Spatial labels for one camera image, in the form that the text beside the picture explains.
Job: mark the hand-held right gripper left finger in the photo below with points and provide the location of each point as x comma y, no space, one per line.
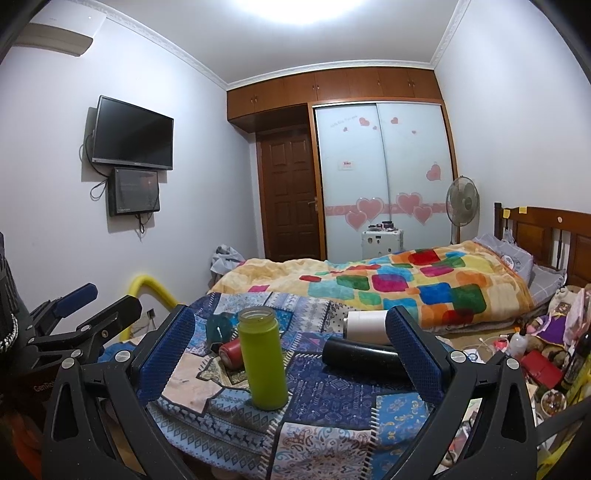
167,355

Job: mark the yellow padded pipe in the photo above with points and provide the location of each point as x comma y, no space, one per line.
145,286

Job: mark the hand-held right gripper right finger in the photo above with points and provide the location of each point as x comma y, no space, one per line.
415,357

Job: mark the grey clothes heap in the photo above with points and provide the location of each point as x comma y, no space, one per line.
226,263

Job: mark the blue patchwork cloth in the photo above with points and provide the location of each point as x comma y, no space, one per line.
332,406

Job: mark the wooden bed headboard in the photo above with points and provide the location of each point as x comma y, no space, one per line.
535,230

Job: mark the grey pillow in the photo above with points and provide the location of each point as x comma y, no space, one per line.
517,261

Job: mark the brown wooden door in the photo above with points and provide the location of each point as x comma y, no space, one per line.
288,194

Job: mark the white air conditioner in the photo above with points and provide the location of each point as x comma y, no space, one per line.
62,30

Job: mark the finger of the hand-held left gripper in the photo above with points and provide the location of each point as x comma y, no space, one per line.
76,295
111,318

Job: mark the wooden overhead cabinet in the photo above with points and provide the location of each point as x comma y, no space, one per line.
332,87

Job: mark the red cup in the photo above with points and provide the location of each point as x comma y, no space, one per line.
231,354

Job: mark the small white cabinet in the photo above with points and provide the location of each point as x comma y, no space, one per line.
382,244

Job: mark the black cup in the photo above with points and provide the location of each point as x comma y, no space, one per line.
360,360

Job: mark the white wardrobe with heart stickers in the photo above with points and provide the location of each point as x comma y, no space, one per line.
369,175

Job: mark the standing fan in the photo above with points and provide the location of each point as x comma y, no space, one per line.
461,198

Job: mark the white plastic bottle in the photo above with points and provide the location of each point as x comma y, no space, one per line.
519,344

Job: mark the small black wall monitor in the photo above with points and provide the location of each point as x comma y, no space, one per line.
135,191

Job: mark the purple bag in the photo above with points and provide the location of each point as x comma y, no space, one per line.
551,330

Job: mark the dark teal cup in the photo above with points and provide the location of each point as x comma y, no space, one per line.
221,326

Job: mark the colourful checked blanket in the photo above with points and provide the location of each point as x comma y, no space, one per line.
392,281

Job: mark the white cup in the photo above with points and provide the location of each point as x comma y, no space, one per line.
369,326

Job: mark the black wall television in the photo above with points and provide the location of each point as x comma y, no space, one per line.
131,131

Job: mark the green cup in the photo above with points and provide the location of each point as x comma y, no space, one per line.
263,360

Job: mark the pink plastic bag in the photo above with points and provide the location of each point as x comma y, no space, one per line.
579,304

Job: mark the red box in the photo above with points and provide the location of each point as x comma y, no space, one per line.
541,365

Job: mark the dark glass bottle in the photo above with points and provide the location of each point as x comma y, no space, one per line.
577,364

